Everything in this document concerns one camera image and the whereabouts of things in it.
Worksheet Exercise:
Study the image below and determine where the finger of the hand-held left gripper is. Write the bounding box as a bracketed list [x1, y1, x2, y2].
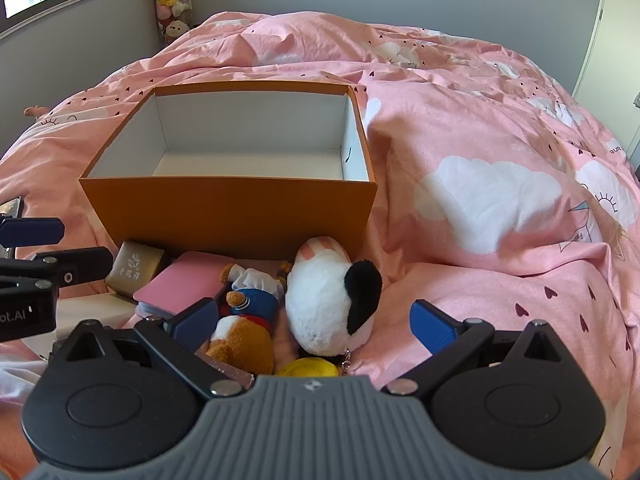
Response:
[0, 216, 66, 249]
[0, 246, 115, 295]

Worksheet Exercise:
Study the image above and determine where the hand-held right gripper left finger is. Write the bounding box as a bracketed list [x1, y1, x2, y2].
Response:
[57, 297, 251, 401]

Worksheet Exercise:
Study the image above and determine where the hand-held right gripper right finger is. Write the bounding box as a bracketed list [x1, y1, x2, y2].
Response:
[382, 299, 563, 396]

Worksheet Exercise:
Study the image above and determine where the pink comb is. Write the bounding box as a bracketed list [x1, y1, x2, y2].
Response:
[132, 251, 237, 322]

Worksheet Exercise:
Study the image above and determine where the brown bear plush sailor suit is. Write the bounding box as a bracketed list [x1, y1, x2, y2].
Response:
[205, 260, 296, 376]

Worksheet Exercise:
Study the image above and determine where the white box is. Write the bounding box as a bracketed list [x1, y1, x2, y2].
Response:
[54, 292, 139, 335]

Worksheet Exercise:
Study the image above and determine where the olive brown small box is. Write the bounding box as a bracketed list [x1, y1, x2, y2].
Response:
[105, 240, 169, 299]

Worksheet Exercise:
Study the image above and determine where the orange cardboard box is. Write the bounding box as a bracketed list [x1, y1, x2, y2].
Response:
[78, 80, 378, 262]

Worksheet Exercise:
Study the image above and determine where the white black plush dog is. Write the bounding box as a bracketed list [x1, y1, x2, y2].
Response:
[285, 235, 384, 359]

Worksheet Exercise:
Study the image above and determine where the yellow plush toy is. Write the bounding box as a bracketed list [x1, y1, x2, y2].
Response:
[275, 357, 341, 379]

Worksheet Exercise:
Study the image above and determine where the pink cloud print blanket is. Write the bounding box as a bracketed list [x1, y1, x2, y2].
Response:
[0, 10, 640, 480]

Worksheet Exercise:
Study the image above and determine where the white wardrobe door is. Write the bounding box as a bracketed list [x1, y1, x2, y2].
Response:
[572, 0, 640, 128]

